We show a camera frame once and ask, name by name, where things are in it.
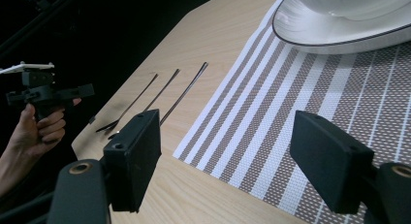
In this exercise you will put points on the white bowl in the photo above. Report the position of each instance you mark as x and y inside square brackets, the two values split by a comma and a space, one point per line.
[355, 4]

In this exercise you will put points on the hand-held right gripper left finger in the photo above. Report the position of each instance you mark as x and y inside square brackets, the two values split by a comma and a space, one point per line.
[134, 159]

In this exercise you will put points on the striped woven placemat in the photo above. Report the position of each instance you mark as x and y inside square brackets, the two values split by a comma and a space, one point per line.
[278, 120]

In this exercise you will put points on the dark metal spoon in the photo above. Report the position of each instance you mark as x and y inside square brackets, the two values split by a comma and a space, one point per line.
[163, 89]

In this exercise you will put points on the white plate with dark rim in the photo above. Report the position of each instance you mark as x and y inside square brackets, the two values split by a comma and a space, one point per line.
[323, 36]

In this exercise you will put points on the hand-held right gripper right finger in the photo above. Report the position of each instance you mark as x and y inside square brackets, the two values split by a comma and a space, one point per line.
[329, 159]

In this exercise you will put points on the dark metal knife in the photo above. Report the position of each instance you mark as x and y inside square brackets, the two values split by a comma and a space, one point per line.
[184, 93]

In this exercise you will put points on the dark metal fork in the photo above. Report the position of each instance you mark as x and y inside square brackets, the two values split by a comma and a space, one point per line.
[129, 107]

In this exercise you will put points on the dark metal stand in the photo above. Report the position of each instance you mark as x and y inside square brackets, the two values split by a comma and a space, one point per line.
[38, 20]

